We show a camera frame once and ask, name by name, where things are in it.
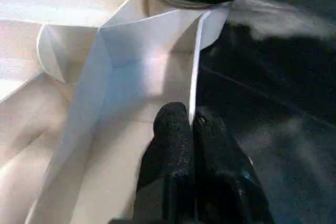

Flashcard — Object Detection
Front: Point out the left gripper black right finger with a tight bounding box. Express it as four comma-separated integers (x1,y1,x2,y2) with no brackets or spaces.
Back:
192,114,277,224

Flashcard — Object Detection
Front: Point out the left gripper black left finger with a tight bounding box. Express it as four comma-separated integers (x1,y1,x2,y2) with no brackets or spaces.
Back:
133,102,197,224

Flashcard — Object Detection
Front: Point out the white plastic table top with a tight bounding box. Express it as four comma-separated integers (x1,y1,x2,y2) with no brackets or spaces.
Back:
0,0,232,224

